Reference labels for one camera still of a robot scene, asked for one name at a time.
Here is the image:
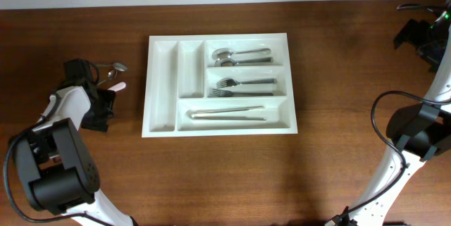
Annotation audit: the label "small metal teaspoon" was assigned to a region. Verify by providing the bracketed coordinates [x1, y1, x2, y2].
[94, 62, 128, 72]
[97, 70, 118, 86]

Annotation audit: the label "metal tongs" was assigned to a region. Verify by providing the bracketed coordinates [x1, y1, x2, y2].
[186, 106, 266, 121]

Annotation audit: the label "metal fork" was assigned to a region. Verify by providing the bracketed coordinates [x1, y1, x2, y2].
[216, 78, 278, 89]
[209, 89, 273, 97]

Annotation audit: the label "large metal spoon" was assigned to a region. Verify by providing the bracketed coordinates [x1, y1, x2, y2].
[214, 57, 273, 67]
[211, 48, 271, 61]

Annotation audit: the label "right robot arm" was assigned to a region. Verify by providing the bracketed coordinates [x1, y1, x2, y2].
[327, 1, 450, 225]

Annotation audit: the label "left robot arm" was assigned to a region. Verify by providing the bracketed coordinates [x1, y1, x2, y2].
[3, 86, 136, 225]

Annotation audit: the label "white plastic cutlery tray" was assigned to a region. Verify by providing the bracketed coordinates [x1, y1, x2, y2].
[142, 33, 297, 138]

